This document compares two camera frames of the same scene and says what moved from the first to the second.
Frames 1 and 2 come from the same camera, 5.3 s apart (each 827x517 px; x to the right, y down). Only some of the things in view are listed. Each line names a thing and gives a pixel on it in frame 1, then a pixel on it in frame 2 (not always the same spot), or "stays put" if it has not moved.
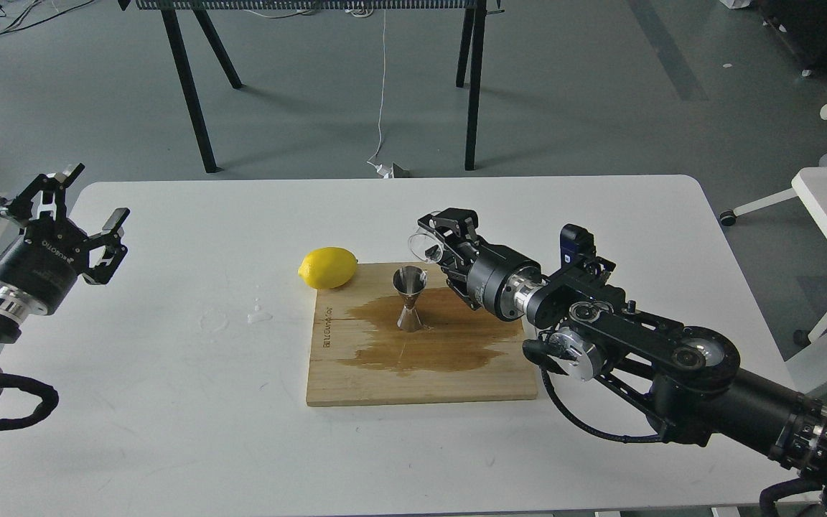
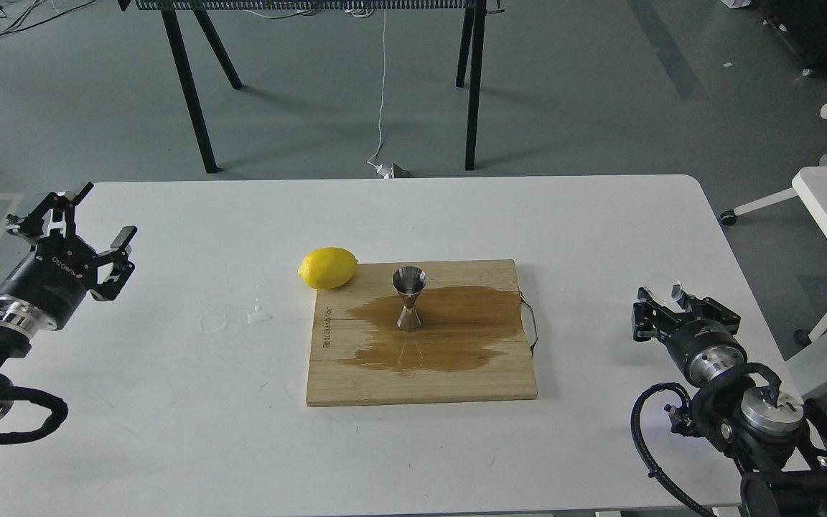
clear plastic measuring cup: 426,245 -> 660,287
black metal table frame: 472,30 stays put
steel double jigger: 410,281 stays put
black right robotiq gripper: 500,281 -> 703,349
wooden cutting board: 358,356 stays put
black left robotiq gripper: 41,267 -> 49,284
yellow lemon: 327,268 stays put
